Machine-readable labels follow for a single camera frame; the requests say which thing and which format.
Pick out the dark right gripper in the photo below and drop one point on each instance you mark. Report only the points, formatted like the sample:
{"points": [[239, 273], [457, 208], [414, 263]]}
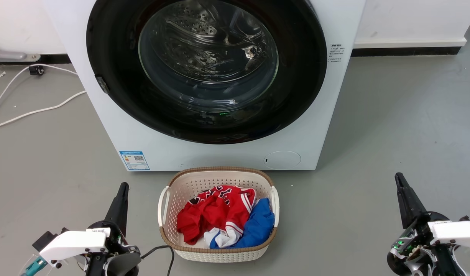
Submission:
{"points": [[415, 237]]}

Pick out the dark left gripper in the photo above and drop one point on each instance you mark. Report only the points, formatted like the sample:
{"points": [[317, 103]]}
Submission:
{"points": [[118, 241]]}

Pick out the black round glass washer door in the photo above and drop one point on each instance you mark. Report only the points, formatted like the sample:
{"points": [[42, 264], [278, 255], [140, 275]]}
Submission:
{"points": [[112, 57]]}

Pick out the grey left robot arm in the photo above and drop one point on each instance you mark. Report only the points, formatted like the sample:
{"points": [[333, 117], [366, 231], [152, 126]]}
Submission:
{"points": [[122, 265]]}

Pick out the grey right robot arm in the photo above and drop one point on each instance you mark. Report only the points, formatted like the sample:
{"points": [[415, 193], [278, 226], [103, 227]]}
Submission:
{"points": [[442, 264]]}

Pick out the white front-load washing machine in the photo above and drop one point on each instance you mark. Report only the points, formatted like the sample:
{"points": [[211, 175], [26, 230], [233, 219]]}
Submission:
{"points": [[219, 157]]}

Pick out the blue energy label sticker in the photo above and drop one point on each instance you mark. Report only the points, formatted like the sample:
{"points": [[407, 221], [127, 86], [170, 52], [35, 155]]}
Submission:
{"points": [[134, 161]]}

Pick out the red jersey garment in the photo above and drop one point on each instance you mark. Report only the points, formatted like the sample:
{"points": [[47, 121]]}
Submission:
{"points": [[212, 211]]}

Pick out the cream plastic laundry basket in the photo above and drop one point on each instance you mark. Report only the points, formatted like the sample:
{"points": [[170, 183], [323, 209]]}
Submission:
{"points": [[216, 176]]}

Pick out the round white filter cover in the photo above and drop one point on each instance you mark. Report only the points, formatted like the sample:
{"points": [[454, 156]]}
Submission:
{"points": [[283, 160]]}

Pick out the blue and white garment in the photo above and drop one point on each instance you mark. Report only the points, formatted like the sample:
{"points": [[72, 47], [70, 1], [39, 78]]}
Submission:
{"points": [[260, 226]]}

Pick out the small black floor plug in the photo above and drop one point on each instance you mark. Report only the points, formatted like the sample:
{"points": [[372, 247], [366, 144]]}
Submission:
{"points": [[36, 70]]}

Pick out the small black text sticker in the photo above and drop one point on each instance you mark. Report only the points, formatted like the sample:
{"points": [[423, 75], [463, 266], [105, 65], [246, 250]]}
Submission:
{"points": [[336, 54]]}

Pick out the steel perforated washer drum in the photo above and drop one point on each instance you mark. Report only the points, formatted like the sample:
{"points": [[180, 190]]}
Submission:
{"points": [[204, 42]]}

